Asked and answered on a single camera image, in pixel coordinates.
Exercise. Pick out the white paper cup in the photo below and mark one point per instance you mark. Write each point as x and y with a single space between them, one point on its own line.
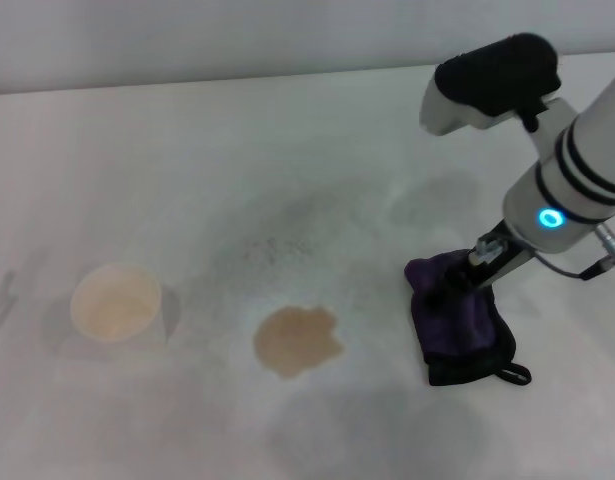
114 305

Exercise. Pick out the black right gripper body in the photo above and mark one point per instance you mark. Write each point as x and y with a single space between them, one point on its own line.
502 260

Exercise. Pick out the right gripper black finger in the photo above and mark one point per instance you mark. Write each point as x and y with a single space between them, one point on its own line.
459 276
432 298

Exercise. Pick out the purple rag with black trim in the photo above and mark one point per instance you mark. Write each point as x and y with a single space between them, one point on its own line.
452 335

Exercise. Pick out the brown water stain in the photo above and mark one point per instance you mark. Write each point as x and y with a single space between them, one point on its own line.
297 342

